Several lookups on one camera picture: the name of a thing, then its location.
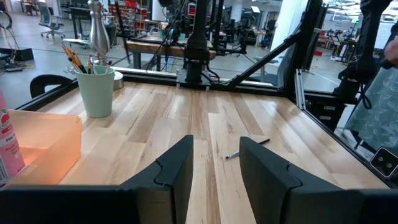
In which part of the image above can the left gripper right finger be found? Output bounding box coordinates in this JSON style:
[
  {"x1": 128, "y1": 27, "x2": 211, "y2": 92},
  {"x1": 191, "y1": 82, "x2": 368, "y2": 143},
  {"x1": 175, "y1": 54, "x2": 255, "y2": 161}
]
[{"x1": 238, "y1": 136, "x2": 398, "y2": 224}]

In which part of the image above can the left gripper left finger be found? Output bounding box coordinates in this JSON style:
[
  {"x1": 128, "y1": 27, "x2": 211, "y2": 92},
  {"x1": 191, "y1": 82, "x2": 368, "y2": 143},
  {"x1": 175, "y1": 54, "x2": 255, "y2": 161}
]
[{"x1": 0, "y1": 134, "x2": 195, "y2": 224}]

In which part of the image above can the tall pink paint bottle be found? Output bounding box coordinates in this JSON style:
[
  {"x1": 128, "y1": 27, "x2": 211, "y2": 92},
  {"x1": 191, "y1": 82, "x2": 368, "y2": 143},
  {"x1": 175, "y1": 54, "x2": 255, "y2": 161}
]
[{"x1": 0, "y1": 90, "x2": 26, "y2": 185}]

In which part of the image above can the silver aluminium bar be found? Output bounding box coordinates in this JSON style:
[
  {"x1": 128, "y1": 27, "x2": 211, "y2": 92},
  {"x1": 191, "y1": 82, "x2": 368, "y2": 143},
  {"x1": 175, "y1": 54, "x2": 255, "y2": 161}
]
[{"x1": 294, "y1": 68, "x2": 308, "y2": 110}]

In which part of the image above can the pale green plastic cup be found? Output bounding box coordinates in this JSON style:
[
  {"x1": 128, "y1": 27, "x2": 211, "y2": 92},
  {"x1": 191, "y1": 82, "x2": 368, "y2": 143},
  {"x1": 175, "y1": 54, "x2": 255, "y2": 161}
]
[{"x1": 74, "y1": 64, "x2": 116, "y2": 119}]

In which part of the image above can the orange translucent plastic bin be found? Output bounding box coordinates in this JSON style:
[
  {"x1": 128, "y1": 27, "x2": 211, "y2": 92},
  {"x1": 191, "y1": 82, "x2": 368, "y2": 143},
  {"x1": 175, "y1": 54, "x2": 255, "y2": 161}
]
[{"x1": 0, "y1": 108, "x2": 83, "y2": 187}]

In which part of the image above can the person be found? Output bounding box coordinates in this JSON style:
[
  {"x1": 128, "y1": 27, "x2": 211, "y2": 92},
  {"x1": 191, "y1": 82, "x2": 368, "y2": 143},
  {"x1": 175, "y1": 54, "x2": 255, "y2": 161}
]
[{"x1": 344, "y1": 65, "x2": 398, "y2": 154}]

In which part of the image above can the wooden background table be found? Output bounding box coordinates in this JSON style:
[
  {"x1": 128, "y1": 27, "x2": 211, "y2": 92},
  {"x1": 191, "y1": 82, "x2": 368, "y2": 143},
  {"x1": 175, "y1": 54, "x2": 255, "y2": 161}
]
[{"x1": 126, "y1": 39, "x2": 218, "y2": 72}]

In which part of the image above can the silver lamp white shade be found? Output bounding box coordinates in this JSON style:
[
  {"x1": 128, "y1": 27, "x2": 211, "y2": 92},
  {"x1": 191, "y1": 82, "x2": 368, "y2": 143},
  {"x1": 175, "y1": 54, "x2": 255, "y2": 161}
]
[{"x1": 87, "y1": 0, "x2": 124, "y2": 91}]

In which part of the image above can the clear plastic lamp wrap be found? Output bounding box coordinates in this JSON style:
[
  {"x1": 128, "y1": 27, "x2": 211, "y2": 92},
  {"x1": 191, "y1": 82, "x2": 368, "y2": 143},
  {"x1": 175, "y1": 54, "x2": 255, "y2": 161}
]
[{"x1": 61, "y1": 37, "x2": 91, "y2": 50}]

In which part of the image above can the person's hand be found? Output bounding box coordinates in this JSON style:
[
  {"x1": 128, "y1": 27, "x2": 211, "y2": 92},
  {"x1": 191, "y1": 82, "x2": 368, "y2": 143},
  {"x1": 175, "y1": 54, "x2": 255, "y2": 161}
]
[{"x1": 384, "y1": 39, "x2": 398, "y2": 68}]

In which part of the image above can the grey office chair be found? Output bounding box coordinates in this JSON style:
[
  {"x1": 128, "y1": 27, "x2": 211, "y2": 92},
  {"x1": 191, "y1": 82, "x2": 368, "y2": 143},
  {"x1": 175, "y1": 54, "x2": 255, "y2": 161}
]
[{"x1": 37, "y1": 1, "x2": 67, "y2": 40}]

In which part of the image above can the black table-level camera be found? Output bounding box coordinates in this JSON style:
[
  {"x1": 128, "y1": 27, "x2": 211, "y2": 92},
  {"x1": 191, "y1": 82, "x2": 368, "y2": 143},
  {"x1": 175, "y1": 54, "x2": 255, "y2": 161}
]
[{"x1": 369, "y1": 146, "x2": 398, "y2": 179}]

